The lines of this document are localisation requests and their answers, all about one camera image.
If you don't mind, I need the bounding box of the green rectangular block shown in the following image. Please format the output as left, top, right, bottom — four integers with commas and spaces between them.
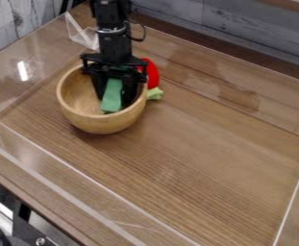
101, 78, 122, 113

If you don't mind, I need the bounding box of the red plush strawberry toy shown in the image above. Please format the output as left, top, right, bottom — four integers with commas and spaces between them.
143, 58, 163, 100

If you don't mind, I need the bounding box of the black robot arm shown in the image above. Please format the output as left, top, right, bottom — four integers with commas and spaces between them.
82, 0, 150, 113

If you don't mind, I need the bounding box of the clear acrylic tray wall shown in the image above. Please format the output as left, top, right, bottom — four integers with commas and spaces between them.
0, 116, 199, 246

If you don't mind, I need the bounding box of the black table clamp mount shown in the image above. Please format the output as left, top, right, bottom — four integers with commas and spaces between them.
12, 203, 59, 246

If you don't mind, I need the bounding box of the brown wooden bowl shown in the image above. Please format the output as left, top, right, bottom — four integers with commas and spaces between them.
55, 65, 149, 135

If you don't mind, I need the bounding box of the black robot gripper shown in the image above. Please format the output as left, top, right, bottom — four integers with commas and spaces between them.
81, 28, 150, 108

